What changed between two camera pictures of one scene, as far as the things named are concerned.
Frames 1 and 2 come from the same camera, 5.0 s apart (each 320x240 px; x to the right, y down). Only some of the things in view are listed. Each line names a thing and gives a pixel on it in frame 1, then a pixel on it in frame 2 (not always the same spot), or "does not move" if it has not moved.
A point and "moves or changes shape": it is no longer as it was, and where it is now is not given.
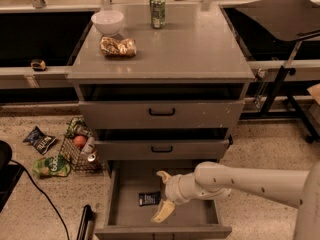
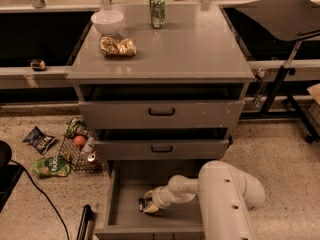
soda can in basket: (92, 157) does not move
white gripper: (172, 188) → (158, 198)
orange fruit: (79, 141) does not move
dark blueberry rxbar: (150, 198) moves or changes shape
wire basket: (78, 145) does not move
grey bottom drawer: (134, 193) does not move
